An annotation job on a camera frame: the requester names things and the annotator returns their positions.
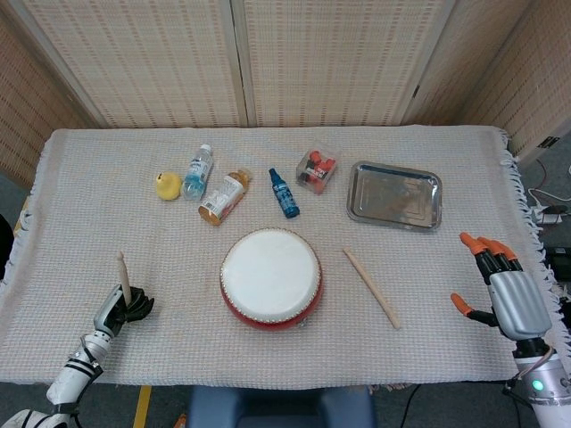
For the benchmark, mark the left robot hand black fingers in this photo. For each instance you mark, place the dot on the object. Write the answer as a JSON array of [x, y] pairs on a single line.
[[107, 314]]

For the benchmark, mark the grey textured tablecloth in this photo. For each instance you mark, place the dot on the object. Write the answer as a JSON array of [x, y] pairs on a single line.
[[111, 214]]

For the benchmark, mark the steel rectangular tray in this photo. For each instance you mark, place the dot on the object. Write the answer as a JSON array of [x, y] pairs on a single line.
[[394, 198]]

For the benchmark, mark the yellow pear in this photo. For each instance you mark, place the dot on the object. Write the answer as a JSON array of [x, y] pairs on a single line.
[[168, 187]]

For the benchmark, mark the clear water bottle blue label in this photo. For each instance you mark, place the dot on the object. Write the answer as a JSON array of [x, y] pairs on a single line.
[[197, 174]]

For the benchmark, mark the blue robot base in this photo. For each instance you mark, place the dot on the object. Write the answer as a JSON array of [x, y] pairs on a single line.
[[276, 408]]

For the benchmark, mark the red drum white skin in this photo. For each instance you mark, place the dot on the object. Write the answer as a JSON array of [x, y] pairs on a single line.
[[270, 272]]

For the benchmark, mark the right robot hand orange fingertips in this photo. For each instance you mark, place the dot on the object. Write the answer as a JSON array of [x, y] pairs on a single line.
[[519, 303]]

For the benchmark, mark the small blue spray bottle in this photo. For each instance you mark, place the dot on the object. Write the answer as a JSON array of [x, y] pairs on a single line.
[[284, 196]]

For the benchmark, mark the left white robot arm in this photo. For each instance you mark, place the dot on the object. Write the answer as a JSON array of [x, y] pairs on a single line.
[[71, 383]]

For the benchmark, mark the orange juice bottle white label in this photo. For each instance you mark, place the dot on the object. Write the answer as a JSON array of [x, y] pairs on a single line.
[[223, 198]]

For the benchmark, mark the clear box red black parts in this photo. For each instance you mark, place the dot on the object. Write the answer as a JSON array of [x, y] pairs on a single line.
[[317, 169]]

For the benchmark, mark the wooden drumstick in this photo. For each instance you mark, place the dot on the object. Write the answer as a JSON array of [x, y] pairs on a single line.
[[124, 276], [370, 287]]

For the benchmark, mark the woven bamboo folding screen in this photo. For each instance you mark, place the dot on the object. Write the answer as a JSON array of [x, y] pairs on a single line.
[[156, 58]]

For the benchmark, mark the white power strip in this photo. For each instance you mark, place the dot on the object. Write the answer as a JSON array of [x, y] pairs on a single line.
[[549, 217]]

